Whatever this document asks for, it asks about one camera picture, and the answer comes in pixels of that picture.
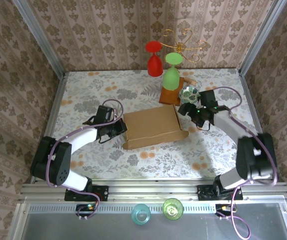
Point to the brown cardboard box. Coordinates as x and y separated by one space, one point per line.
152 125

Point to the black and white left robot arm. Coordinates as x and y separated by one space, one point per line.
56 165

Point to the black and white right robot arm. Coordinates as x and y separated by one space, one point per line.
256 157

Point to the leaf pattern bowl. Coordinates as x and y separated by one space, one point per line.
189 95

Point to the brown wooden rack base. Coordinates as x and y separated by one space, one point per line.
168 97

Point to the small wooden mallet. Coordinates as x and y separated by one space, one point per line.
190 80

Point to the green plastic goblet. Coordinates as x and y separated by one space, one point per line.
171 78

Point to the red plastic goblet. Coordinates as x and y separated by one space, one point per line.
155 65

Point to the small black circuit board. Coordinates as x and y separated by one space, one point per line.
223 208
86 208

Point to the teal glass cup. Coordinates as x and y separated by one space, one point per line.
141 215

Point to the green glass cup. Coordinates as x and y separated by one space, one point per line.
172 209

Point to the grey metal shelf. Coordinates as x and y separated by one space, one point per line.
108 230

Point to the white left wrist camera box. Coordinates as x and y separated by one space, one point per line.
114 113

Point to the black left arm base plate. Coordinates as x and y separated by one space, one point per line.
103 193

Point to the aluminium frame rail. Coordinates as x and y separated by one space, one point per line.
146 191

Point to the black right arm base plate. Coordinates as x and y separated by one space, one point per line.
204 192

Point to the aluminium frame post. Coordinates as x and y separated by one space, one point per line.
261 37
41 37

